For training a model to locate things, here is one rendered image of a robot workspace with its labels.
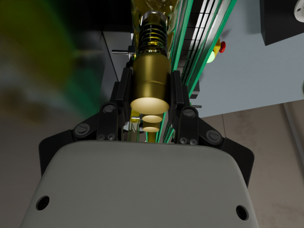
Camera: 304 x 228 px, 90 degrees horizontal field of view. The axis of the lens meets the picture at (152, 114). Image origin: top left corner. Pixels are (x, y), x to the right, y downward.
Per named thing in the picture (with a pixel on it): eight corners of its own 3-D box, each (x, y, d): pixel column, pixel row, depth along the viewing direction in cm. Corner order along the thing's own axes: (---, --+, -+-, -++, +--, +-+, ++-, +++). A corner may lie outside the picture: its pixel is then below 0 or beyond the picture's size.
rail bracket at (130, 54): (114, 23, 40) (106, 63, 35) (140, 25, 40) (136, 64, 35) (117, 36, 44) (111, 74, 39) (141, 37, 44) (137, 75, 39)
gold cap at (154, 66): (131, 50, 13) (125, 96, 11) (173, 52, 13) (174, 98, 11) (135, 76, 16) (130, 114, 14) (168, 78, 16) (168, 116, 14)
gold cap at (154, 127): (143, 105, 30) (141, 126, 28) (161, 106, 30) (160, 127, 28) (143, 112, 33) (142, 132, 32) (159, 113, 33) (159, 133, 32)
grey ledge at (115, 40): (107, 8, 46) (100, 35, 41) (136, 10, 46) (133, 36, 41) (135, 120, 133) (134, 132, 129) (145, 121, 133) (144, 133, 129)
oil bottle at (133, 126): (130, 111, 91) (125, 155, 81) (139, 110, 90) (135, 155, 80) (132, 114, 96) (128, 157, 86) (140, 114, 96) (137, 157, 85)
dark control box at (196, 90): (183, 77, 80) (184, 91, 77) (198, 78, 80) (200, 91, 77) (180, 86, 88) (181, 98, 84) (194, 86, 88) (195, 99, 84)
